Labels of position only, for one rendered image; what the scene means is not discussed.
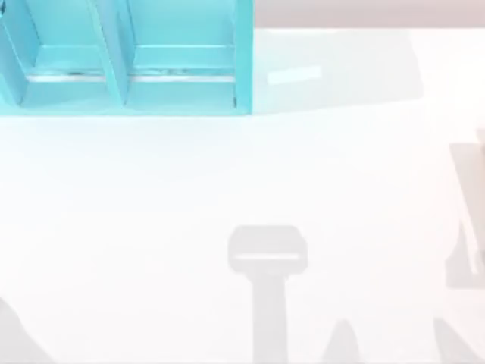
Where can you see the light blue rack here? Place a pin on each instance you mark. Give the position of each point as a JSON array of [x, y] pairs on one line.
[[113, 57]]

